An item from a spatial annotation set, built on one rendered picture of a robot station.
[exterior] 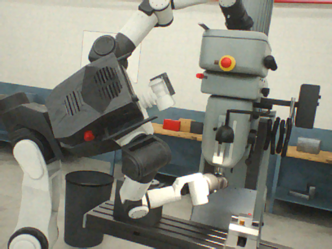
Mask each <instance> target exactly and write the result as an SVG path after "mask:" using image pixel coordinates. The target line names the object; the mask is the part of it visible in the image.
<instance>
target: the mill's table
mask: <svg viewBox="0 0 332 249"><path fill-rule="evenodd" d="M113 207H114V202H113V201H110V200H108V201H106V202H103V203H102V204H101V205H99V206H97V207H95V208H94V209H92V210H91V211H89V212H88V213H86V214H84V219H83V225H82V227H83V228H85V229H88V230H93V231H96V232H98V233H103V234H105V235H111V236H112V237H118V238H120V239H125V240H127V241H130V242H134V243H137V244H142V245H145V246H148V247H152V248H155V249H223V246H224V241H225V240H226V234H227V232H228V231H227V230H222V229H220V228H216V227H211V226H208V225H205V224H200V223H197V222H193V221H189V220H185V219H179V218H177V217H174V216H169V215H166V214H163V213H162V218H161V220H160V221H158V222H157V223H156V224H155V225H153V226H151V227H150V226H146V225H143V224H139V223H137V222H134V221H131V220H128V219H123V218H121V217H116V216H115V215H113ZM259 249H296V248H290V247H288V246H283V245H281V244H276V243H272V242H269V241H265V240H261V239H260V240H259Z"/></svg>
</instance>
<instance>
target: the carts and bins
mask: <svg viewBox="0 0 332 249"><path fill-rule="evenodd" d="M113 182H114V177H113V176H111V175H110V174H108V173H103V172H99V171H75V172H69V173H67V174H66V175H65V221H64V242H65V243H66V244H68V245H69V246H72V247H77V248H91V247H94V246H98V245H99V244H100V243H102V240H103V237H104V234H103V233H98V232H96V231H93V230H88V229H85V228H83V227H82V225H83V219H84V214H86V213H88V212H89V211H91V210H92V209H94V208H96V207H97V206H99V205H101V204H102V203H103V202H106V201H108V200H110V196H111V192H112V187H113Z"/></svg>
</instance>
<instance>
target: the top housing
mask: <svg viewBox="0 0 332 249"><path fill-rule="evenodd" d="M271 52H272V48H271V46H270V42H269V40H268V37H267V35H265V34H264V33H263V32H262V33H260V32H256V31H241V30H226V29H224V30H219V29H208V30H205V31H204V32H203V34H202V44H201V48H200V56H199V67H200V68H201V69H205V70H208V71H222V72H227V73H241V74H246V75H258V76H259V77H261V78H265V77H267V75H268V65H265V58H266V57H267V56H268V55H271ZM225 55H230V56H232V57H233V58H234V59H235V66H234V68H233V69H232V70H231V71H224V70H222V69H221V68H220V65H219V62H220V59H221V58H222V57H223V56H225ZM215 60H218V61H219V62H218V64H214V62H215Z"/></svg>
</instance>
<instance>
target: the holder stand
mask: <svg viewBox="0 0 332 249"><path fill-rule="evenodd" d="M125 178H126V175H125V176H124V177H122V178H119V179H118V180H117V181H116V187H115V201H114V207H113V215H115V216H116V217H121V218H123V219H128V220H131V221H134V222H137V223H139V224H143V225H146V226H150V227H151V226H153V225H155V224H156V223H157V222H158V221H160V220H161V218H162V209H163V206H160V207H155V208H152V209H150V208H149V209H148V213H147V214H146V215H145V216H143V217H140V218H138V219H133V218H131V217H129V214H126V213H125V206H124V204H122V201H121V197H120V185H121V184H122V182H123V180H125ZM164 187H165V184H163V183H159V181H157V180H152V182H151V183H150V186H149V187H148V189H147V191H149V190H151V189H162V188H164Z"/></svg>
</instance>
